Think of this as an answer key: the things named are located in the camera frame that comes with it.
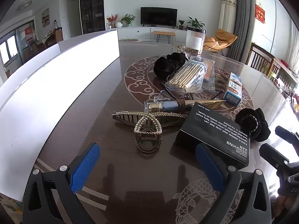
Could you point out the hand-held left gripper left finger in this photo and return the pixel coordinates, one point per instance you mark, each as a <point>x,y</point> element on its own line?
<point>85,168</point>

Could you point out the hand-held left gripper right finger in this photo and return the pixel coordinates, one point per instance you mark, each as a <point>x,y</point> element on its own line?
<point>209,165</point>

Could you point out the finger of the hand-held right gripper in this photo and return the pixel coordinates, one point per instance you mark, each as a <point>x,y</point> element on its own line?
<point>288,135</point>
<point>278,158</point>

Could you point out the black box with white text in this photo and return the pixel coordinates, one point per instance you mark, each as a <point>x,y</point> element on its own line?
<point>210,128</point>

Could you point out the black velvet bow scrunchie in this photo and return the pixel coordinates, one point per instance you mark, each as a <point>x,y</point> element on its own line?
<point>250,123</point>

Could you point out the blue white cream box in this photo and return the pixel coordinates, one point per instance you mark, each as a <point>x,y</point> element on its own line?
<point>233,88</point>

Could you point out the chopsticks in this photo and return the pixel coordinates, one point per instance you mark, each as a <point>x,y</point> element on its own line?
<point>186,75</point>

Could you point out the patterned brown desktop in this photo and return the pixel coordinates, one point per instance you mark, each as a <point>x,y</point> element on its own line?
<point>93,98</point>

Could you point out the person's right hand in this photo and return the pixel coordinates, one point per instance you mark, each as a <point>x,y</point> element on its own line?
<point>289,204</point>

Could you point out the cluttered side table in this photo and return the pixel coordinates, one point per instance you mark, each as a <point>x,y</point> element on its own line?
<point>288,93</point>

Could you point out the wooden dining chair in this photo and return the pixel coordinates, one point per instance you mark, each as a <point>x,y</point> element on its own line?
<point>278,71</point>
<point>259,57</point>

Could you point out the pearl hair claw clip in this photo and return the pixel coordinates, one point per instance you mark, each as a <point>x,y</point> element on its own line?
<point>144,123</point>

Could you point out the small gold cap bottle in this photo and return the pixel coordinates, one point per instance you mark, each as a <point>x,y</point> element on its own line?
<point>153,106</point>

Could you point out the large white board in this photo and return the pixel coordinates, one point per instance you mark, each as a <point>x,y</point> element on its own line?
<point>46,93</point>

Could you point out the colourful floor mat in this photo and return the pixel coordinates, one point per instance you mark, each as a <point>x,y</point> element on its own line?
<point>10,211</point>

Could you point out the bagged orange phone case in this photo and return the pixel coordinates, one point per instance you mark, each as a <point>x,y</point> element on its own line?
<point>209,72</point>

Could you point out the orange lounge chair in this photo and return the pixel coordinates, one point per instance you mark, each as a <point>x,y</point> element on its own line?
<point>222,38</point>

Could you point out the crumpled silver wrapper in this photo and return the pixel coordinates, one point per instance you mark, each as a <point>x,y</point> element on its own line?
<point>178,49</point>

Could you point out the grey curtain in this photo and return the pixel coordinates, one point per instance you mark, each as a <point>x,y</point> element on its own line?
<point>240,23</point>

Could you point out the clear jar with black lid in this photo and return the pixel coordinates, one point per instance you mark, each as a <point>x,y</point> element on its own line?
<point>195,40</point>

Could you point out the brown wooden side cabinet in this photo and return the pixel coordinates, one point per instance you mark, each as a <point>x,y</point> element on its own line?
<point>58,35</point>

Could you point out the cloth covered air conditioner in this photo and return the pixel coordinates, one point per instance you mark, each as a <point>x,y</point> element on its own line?
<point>227,11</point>

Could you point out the wooden bench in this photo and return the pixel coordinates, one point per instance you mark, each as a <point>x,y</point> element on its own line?
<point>163,33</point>

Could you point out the broad-leaf potted plant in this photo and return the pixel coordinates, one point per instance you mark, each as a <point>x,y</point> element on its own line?
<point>195,22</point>

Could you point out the small potted plant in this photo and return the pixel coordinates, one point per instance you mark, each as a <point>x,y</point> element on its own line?
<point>181,23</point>

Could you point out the red window poster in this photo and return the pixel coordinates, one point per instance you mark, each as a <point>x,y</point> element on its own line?
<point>28,33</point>

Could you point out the white television cabinet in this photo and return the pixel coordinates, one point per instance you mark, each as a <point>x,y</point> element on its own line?
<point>140,31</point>

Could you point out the round white vase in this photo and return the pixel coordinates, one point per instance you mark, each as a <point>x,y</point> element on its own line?
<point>118,24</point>

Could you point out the white door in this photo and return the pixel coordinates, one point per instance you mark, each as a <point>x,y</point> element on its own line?
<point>73,18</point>

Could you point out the red flower bouquet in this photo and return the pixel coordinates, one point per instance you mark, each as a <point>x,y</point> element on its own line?
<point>112,18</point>

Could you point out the leafy plant in vase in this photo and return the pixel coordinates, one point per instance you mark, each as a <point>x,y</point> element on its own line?
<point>128,18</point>

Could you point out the black flat television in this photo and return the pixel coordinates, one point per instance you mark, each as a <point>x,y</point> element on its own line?
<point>158,15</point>

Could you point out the dark glass display cabinet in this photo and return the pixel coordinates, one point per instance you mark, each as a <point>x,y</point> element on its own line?
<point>91,7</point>

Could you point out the round ceiling light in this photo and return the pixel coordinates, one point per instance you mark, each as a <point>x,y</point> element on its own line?
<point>24,5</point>

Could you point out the red wall hanging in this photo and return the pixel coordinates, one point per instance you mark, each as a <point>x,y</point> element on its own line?
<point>260,13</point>

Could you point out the framed wall painting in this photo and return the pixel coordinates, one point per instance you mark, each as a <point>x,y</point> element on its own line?
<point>45,16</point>

